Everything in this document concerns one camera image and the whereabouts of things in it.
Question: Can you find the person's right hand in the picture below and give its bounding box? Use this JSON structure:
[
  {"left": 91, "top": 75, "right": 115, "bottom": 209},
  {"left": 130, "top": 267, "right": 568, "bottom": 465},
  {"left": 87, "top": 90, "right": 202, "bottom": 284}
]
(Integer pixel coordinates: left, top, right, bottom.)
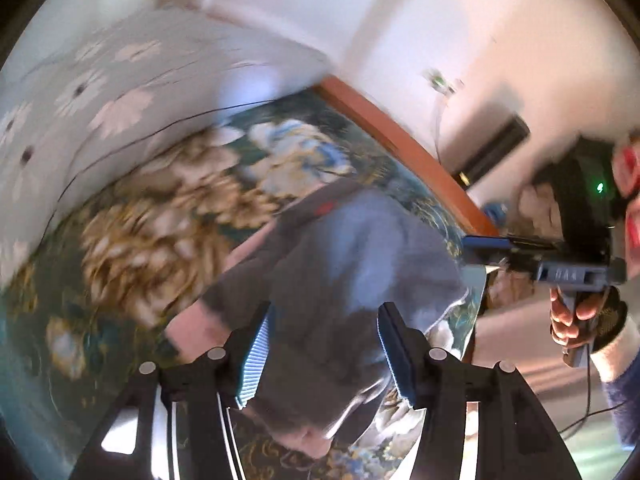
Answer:
[{"left": 549, "top": 285, "right": 608, "bottom": 348}]

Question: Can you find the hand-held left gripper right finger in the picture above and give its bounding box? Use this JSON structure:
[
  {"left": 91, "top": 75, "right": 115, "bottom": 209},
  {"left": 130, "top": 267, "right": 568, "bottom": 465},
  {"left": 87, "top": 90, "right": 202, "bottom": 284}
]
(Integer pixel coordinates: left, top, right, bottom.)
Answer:
[{"left": 377, "top": 302, "right": 583, "bottom": 480}]

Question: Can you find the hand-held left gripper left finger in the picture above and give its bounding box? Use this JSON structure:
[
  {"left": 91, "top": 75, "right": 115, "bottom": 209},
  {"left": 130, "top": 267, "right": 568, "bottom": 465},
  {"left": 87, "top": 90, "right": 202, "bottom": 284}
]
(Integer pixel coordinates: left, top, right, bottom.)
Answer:
[{"left": 67, "top": 302, "right": 273, "bottom": 480}]

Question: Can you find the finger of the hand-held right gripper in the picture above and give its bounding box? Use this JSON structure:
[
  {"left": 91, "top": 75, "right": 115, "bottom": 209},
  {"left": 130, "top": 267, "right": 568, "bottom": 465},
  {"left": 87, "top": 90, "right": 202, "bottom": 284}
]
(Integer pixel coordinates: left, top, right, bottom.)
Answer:
[{"left": 462, "top": 234, "right": 513, "bottom": 267}]

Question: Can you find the green floral bedsheet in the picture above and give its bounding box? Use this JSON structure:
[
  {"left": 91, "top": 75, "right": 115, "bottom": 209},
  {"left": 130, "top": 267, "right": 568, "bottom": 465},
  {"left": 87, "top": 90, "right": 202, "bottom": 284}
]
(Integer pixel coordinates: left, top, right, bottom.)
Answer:
[{"left": 0, "top": 92, "right": 501, "bottom": 480}]

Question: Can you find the wooden bed frame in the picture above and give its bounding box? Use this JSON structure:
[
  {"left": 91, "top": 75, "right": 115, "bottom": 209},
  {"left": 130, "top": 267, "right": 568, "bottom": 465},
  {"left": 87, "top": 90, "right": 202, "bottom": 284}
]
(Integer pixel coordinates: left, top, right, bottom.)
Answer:
[{"left": 312, "top": 76, "right": 501, "bottom": 238}]

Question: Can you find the grey garment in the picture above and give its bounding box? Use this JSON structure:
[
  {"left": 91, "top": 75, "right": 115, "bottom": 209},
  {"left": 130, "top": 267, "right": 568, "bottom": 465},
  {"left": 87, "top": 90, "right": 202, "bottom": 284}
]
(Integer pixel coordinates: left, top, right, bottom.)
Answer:
[{"left": 162, "top": 180, "right": 471, "bottom": 461}]

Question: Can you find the wall socket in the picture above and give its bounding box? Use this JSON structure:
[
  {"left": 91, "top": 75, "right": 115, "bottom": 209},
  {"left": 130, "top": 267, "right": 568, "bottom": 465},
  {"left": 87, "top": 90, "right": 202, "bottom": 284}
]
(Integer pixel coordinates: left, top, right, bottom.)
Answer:
[{"left": 427, "top": 70, "right": 463, "bottom": 96}]

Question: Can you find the white cable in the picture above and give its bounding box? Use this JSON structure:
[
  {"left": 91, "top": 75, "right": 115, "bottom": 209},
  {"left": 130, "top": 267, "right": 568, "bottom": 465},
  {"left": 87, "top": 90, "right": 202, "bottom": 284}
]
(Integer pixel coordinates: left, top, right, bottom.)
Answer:
[{"left": 430, "top": 92, "right": 451, "bottom": 161}]

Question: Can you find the light blue floral quilt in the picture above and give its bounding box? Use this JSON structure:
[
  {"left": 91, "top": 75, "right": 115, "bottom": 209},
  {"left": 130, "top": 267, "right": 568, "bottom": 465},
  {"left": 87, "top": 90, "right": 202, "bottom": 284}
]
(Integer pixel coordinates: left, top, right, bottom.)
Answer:
[{"left": 0, "top": 7, "right": 331, "bottom": 286}]

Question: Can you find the black rectangular wall box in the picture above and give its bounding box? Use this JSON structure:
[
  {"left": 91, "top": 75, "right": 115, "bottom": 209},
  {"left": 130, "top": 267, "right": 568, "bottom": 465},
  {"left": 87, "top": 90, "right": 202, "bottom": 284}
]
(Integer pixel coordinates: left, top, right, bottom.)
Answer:
[{"left": 452, "top": 116, "right": 531, "bottom": 188}]

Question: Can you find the person's right forearm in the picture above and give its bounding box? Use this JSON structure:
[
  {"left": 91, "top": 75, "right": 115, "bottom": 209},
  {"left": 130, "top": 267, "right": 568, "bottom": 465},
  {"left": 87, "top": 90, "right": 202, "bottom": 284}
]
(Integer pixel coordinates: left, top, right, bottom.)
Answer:
[{"left": 590, "top": 300, "right": 640, "bottom": 448}]

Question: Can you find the black cable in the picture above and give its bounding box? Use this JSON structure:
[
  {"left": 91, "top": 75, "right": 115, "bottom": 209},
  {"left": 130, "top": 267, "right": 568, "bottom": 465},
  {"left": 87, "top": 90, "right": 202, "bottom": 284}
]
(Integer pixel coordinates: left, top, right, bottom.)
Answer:
[{"left": 557, "top": 350, "right": 616, "bottom": 438}]

